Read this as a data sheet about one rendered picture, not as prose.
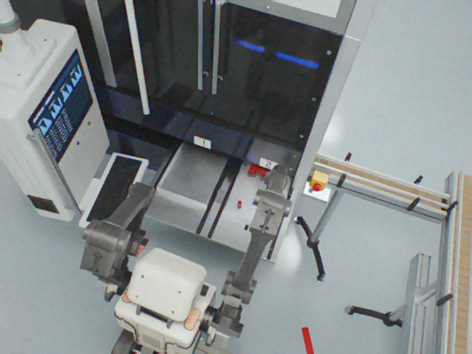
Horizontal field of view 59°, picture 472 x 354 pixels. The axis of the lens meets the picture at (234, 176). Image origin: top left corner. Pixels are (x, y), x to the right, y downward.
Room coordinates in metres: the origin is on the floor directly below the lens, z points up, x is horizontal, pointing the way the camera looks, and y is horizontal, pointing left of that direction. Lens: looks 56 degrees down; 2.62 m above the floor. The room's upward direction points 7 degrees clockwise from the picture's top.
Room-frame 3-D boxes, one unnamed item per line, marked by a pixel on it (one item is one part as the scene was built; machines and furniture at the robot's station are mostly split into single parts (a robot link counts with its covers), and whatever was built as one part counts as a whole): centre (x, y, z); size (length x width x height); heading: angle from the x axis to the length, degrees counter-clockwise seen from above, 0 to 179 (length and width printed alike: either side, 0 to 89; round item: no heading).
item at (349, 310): (0.79, -1.04, 0.07); 0.50 x 0.08 x 0.14; 76
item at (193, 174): (1.16, 0.20, 0.90); 0.34 x 0.26 x 0.04; 166
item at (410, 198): (1.20, -0.71, 0.92); 0.69 x 0.16 x 0.16; 76
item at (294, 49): (1.20, -0.08, 1.51); 0.43 x 0.01 x 0.59; 76
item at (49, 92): (1.09, 0.80, 1.19); 0.50 x 0.19 x 0.78; 174
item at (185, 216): (1.05, 0.05, 0.87); 0.70 x 0.48 x 0.02; 76
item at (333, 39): (1.14, -0.26, 1.40); 0.04 x 0.01 x 0.80; 76
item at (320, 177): (1.13, -0.40, 1.00); 0.08 x 0.07 x 0.07; 166
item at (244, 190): (1.07, -0.13, 0.90); 0.34 x 0.26 x 0.04; 167
